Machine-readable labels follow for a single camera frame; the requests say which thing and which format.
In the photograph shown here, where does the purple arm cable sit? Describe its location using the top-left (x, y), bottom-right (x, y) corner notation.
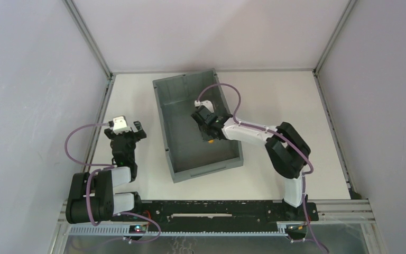
top-left (64, 122), bottom-right (162, 244)
top-left (197, 83), bottom-right (330, 253)

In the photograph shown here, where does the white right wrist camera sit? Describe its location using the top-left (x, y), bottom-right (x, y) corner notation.
top-left (194, 100), bottom-right (215, 113)

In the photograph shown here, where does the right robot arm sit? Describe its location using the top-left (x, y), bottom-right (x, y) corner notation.
top-left (191, 101), bottom-right (313, 221)

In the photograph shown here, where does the aluminium frame profile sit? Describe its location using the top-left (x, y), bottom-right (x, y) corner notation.
top-left (48, 1), bottom-right (387, 253)

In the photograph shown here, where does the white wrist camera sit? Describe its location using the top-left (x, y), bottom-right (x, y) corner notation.
top-left (112, 115), bottom-right (132, 134)
top-left (194, 100), bottom-right (215, 113)

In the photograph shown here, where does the grey plastic bin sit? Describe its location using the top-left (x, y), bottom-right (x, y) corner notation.
top-left (153, 69), bottom-right (244, 183)

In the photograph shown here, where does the grey slotted cable duct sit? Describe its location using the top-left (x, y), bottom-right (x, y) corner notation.
top-left (69, 224), bottom-right (288, 237)

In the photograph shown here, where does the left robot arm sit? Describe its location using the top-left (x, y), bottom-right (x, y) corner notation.
top-left (65, 116), bottom-right (146, 226)

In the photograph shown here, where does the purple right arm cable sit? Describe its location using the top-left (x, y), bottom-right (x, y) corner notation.
top-left (197, 83), bottom-right (330, 253)

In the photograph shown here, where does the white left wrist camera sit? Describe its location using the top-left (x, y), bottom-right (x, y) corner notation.
top-left (112, 115), bottom-right (132, 134)

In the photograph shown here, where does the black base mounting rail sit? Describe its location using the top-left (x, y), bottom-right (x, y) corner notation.
top-left (113, 199), bottom-right (319, 234)

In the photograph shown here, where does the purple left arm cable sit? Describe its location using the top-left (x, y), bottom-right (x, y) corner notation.
top-left (64, 122), bottom-right (162, 244)

